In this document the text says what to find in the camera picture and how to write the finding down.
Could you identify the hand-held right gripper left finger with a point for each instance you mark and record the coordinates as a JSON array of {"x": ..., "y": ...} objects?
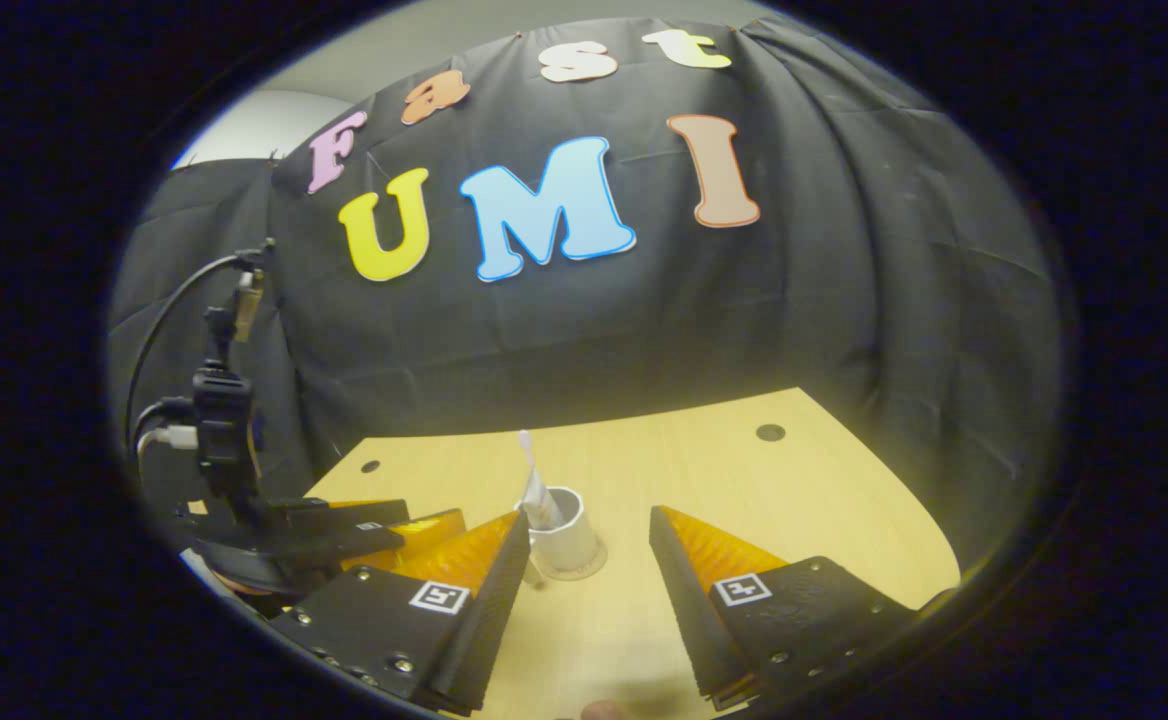
[{"x": 499, "y": 590}]

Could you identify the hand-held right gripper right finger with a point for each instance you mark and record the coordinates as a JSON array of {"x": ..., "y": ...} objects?
[{"x": 679, "y": 600}]

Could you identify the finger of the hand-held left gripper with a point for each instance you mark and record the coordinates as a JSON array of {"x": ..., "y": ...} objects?
[
  {"x": 424, "y": 530},
  {"x": 344, "y": 513}
]

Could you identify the white toothpaste tube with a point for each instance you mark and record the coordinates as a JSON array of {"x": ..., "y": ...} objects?
[{"x": 542, "y": 510}]

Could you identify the white toothbrush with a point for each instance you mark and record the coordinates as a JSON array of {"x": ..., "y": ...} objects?
[{"x": 525, "y": 450}]

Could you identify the wooden desktop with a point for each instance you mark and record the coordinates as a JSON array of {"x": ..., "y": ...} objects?
[{"x": 744, "y": 480}]

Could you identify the black backdrop cloth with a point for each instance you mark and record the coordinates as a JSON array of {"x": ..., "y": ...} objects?
[{"x": 744, "y": 330}]

